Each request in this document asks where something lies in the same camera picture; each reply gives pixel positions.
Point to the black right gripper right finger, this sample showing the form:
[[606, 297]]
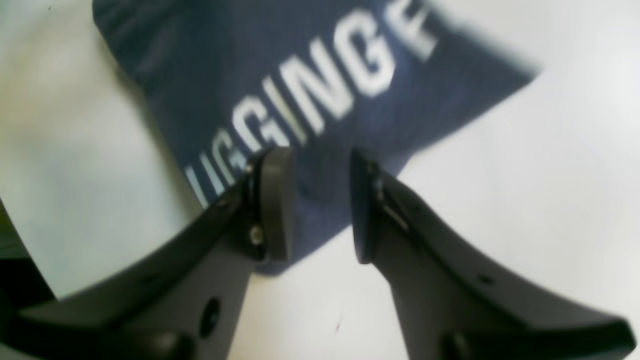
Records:
[[455, 303]]

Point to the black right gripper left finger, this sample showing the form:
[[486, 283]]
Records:
[[183, 301]]

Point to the dark blue T-shirt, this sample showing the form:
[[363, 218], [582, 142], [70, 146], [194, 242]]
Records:
[[226, 79]]

